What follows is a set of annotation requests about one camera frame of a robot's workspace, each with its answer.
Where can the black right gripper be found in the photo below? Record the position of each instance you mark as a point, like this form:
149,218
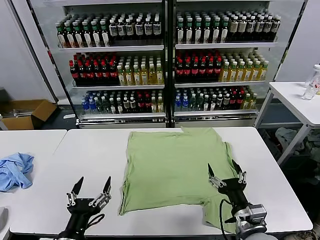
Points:
233,192

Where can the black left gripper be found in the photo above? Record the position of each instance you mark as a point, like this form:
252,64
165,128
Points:
80,210

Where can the light green t-shirt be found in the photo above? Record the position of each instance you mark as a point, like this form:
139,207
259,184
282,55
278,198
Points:
175,162

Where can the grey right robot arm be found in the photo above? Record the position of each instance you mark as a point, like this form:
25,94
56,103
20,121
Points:
246,228

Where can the grey crumpled cloth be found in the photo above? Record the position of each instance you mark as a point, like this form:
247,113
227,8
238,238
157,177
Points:
287,137

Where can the small dark bottle brown label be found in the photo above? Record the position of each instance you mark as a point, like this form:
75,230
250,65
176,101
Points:
226,101
126,105
219,102
133,105

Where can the crumpled light blue shirt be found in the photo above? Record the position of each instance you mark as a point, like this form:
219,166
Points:
15,170

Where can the small dark bottle white label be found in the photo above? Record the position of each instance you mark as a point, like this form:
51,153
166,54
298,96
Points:
213,102
206,102
113,106
120,105

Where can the small cola bottle red cap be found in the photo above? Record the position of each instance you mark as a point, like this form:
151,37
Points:
240,99
233,100
140,104
147,104

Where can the small yellow juice bottle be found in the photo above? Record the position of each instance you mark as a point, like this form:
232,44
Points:
153,104
253,101
160,104
246,101

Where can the small white flat object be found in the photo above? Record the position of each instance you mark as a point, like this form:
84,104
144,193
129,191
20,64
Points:
69,116

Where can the small green tinted bottle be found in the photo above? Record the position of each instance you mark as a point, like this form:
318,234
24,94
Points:
105,105
192,103
99,105
199,103

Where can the small blue drink bottle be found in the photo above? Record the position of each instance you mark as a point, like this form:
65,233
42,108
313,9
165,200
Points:
84,105
91,105
178,103
185,103

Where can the dark green cloth pile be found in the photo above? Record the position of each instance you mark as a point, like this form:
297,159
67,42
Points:
312,145

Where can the white cooler shelf board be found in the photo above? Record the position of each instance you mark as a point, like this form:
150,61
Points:
120,87
112,48
220,84
225,45

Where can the open brown cardboard box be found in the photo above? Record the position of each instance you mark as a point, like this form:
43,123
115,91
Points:
42,110

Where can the white side table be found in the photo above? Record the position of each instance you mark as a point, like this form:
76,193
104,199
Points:
292,100

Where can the grey metal bar bundle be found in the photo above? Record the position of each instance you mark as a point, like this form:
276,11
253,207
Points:
20,113

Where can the small clear plastic bottle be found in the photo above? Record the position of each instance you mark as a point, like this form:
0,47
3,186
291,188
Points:
308,92

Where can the clear bottle white cap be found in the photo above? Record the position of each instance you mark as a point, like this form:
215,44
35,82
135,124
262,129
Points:
316,75

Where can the dark tea bottle green cap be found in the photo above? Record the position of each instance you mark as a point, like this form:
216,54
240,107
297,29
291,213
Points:
224,29
198,30
105,33
70,35
87,34
62,35
96,34
189,31
78,34
216,30
180,31
207,30

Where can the dark bottle beige label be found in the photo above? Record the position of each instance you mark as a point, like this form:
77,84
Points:
251,28
276,27
268,27
233,28
243,28
260,27

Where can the open glass cooler door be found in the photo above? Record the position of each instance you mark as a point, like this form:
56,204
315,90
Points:
285,37
35,37

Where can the dark bottle blue label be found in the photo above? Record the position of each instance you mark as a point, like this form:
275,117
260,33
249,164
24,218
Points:
139,28
148,28
157,28
121,29
113,29
129,29

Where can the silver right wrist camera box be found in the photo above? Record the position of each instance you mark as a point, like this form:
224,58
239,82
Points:
257,213

